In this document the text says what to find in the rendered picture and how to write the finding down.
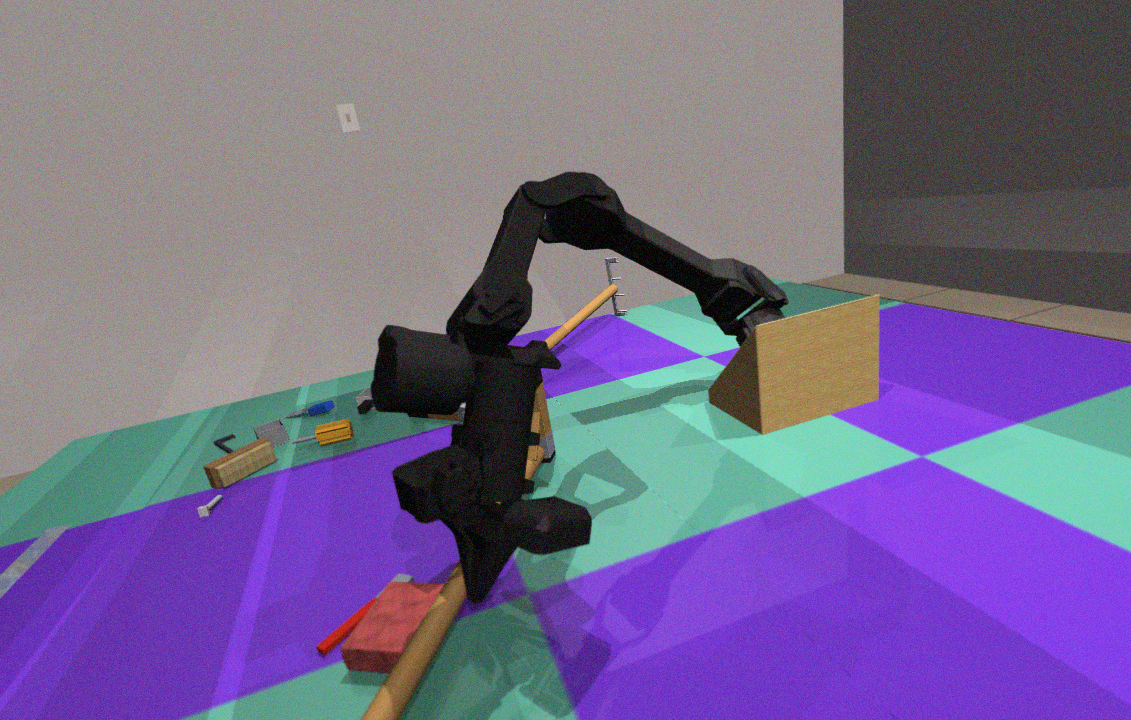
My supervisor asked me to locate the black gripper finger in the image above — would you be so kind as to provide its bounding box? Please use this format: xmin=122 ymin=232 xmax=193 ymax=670
xmin=440 ymin=513 xmax=485 ymax=602
xmin=463 ymin=523 xmax=517 ymax=604

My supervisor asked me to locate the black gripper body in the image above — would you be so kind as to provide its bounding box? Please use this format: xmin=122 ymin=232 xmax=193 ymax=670
xmin=451 ymin=414 xmax=592 ymax=555

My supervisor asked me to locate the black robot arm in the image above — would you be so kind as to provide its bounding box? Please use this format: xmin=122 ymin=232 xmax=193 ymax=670
xmin=371 ymin=172 xmax=789 ymax=523

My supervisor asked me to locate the dark grey l-shaped bar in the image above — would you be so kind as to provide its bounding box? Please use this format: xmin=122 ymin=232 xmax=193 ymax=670
xmin=214 ymin=433 xmax=235 ymax=454

